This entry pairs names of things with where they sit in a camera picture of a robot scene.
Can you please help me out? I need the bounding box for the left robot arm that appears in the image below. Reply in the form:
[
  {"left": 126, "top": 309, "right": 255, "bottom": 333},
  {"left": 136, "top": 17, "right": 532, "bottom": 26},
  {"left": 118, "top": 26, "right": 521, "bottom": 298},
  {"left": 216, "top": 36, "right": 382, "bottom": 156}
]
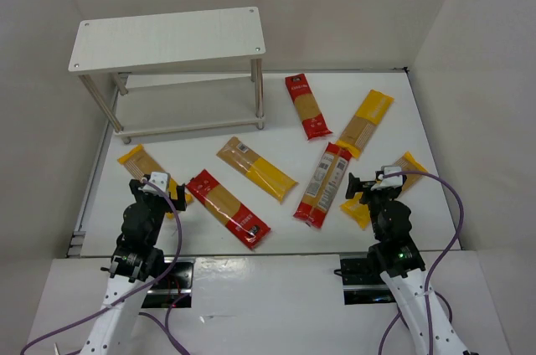
[{"left": 80, "top": 172, "right": 186, "bottom": 354}]

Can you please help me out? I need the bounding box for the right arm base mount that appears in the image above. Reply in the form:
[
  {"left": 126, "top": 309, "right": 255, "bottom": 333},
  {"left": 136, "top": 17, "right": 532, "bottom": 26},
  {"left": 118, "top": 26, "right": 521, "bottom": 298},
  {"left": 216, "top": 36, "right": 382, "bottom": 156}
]
[{"left": 333, "top": 255, "right": 394, "bottom": 306}]

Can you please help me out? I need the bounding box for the purple cable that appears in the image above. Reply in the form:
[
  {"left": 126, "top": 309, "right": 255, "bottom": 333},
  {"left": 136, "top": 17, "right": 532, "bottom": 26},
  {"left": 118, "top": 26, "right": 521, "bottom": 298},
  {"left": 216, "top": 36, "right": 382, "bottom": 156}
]
[
  {"left": 19, "top": 178, "right": 190, "bottom": 355},
  {"left": 378, "top": 170, "right": 465, "bottom": 355}
]

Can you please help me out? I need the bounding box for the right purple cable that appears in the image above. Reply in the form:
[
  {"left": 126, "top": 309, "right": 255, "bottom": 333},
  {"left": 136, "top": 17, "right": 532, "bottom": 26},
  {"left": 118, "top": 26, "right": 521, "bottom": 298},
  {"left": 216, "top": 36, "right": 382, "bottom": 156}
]
[{"left": 378, "top": 170, "right": 465, "bottom": 355}]

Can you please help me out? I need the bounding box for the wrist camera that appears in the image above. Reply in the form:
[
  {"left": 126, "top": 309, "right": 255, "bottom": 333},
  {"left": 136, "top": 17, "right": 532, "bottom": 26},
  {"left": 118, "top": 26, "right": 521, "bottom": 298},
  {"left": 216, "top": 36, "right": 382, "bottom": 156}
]
[
  {"left": 372, "top": 165, "right": 405, "bottom": 190},
  {"left": 142, "top": 172, "right": 170, "bottom": 195}
]

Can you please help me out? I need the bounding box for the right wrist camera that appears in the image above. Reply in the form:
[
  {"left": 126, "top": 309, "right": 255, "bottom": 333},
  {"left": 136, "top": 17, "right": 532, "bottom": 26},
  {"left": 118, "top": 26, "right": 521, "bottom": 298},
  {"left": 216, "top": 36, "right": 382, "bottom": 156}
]
[{"left": 372, "top": 165, "right": 405, "bottom": 190}]

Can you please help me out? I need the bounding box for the red spaghetti bag lower centre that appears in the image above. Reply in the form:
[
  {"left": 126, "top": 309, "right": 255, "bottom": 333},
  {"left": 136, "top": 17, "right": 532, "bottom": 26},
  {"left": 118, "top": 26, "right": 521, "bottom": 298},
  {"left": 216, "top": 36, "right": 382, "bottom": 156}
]
[{"left": 186, "top": 169, "right": 271, "bottom": 250}]

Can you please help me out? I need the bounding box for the red spaghetti bag top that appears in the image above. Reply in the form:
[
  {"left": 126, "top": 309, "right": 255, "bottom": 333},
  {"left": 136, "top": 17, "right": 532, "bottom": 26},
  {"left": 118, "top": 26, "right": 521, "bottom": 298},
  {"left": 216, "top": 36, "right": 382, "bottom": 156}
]
[{"left": 285, "top": 74, "right": 332, "bottom": 140}]

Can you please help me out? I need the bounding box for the red spaghetti bag label side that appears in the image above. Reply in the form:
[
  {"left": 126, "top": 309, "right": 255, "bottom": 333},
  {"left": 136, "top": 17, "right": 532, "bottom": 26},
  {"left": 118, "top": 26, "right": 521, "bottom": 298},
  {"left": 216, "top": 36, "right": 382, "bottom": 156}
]
[{"left": 293, "top": 142, "right": 352, "bottom": 229}]

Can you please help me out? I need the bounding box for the red spaghetti bag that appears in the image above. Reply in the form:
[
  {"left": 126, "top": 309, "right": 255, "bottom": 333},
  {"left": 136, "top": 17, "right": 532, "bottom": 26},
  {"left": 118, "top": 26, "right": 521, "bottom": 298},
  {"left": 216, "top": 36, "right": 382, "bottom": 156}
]
[
  {"left": 285, "top": 74, "right": 332, "bottom": 140},
  {"left": 186, "top": 169, "right": 271, "bottom": 250}
]

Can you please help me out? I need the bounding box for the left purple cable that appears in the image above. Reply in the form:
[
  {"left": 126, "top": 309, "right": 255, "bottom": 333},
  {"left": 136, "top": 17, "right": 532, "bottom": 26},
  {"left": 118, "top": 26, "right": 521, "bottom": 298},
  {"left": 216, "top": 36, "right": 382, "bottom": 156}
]
[{"left": 19, "top": 178, "right": 190, "bottom": 355}]

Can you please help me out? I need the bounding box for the yellow spaghetti bag upper right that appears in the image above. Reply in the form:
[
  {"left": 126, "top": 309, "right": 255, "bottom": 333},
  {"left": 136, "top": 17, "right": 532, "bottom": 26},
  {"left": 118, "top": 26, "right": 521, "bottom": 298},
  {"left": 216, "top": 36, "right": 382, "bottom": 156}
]
[{"left": 336, "top": 90, "right": 394, "bottom": 158}]

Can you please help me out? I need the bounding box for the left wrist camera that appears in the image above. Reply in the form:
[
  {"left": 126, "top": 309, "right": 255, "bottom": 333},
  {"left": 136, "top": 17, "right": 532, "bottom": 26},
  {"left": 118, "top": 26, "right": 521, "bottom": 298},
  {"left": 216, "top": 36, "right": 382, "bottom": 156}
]
[{"left": 142, "top": 172, "right": 170, "bottom": 195}]

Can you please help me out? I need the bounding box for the yellow spaghetti bag centre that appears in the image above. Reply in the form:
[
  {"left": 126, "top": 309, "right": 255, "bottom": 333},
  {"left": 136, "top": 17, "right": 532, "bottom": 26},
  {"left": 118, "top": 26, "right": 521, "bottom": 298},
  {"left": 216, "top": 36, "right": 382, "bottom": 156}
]
[{"left": 217, "top": 136, "right": 297, "bottom": 203}]

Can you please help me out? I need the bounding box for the white two-tier shelf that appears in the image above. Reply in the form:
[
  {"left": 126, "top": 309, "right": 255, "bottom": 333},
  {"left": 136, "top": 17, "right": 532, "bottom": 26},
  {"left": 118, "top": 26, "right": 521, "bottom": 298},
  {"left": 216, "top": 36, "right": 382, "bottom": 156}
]
[{"left": 68, "top": 7, "right": 265, "bottom": 144}]

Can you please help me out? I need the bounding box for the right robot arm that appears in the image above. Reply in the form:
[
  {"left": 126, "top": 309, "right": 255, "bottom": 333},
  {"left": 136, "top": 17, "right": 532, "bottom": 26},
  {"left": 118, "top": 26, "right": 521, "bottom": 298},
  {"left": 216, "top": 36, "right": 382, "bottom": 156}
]
[{"left": 346, "top": 165, "right": 472, "bottom": 355}]

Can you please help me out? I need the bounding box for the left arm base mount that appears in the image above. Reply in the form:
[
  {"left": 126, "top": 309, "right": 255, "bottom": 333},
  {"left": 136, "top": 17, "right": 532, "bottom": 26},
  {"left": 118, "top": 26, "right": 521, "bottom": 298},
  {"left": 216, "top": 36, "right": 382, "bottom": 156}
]
[{"left": 142, "top": 258, "right": 194, "bottom": 309}]

